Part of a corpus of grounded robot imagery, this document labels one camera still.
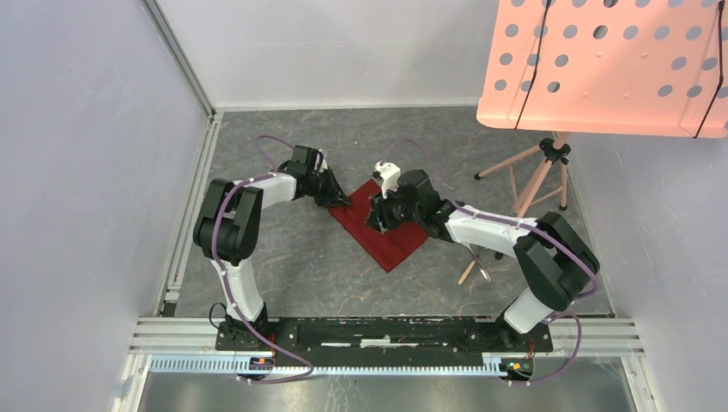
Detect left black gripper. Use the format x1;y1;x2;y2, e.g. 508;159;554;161
306;167;351;209

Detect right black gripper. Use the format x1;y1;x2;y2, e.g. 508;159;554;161
365;183;422;235

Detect dark red cloth napkin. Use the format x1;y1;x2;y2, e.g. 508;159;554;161
328;179;428;273

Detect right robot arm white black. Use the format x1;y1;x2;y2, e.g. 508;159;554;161
366;162;600;350

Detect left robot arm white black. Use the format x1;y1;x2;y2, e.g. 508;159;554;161
193;145;351;350

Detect metal fork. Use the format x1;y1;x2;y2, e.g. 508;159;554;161
467;245;491;282

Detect pink tripod stand legs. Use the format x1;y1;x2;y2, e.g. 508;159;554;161
474;131;572;217

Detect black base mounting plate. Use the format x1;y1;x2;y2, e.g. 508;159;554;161
215;316;554;369

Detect pink perforated stand tray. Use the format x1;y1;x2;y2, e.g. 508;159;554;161
476;1;727;138

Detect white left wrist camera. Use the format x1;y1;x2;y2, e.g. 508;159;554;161
317;150;329;173

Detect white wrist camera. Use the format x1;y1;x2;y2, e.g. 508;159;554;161
317;150;329;173
373;161;401;199

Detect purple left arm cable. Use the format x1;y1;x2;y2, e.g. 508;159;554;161
210;135;316;385

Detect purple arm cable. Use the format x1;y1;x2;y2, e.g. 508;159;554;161
210;135;316;385
380;138;600;388

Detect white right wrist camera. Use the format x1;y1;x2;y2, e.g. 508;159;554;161
373;161;401;199

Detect wooden handled spoon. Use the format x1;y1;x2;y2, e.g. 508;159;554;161
458;259;477;285

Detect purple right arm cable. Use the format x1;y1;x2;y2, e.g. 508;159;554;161
380;138;600;388

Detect aluminium frame rail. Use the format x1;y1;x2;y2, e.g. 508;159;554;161
141;0;216;118

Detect white slotted cable duct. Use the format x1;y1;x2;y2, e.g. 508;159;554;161
149;354;532;378

